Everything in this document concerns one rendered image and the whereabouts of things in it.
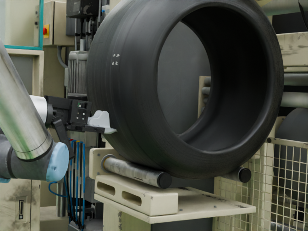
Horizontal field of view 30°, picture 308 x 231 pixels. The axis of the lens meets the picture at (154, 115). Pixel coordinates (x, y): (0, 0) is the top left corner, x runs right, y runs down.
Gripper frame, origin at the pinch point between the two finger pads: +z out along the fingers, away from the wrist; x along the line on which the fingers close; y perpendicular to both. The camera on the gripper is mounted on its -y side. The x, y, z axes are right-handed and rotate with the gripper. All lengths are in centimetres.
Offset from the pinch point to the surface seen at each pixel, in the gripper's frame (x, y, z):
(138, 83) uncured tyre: -11.5, 13.5, -0.1
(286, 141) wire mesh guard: -6, 4, 58
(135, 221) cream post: 28.2, -29.7, 28.1
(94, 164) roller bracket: 25.5, -11.5, 8.4
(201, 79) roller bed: 40, 23, 55
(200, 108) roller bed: 40, 12, 56
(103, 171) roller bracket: 25.5, -13.5, 12.2
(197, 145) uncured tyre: 14.8, -1.0, 39.3
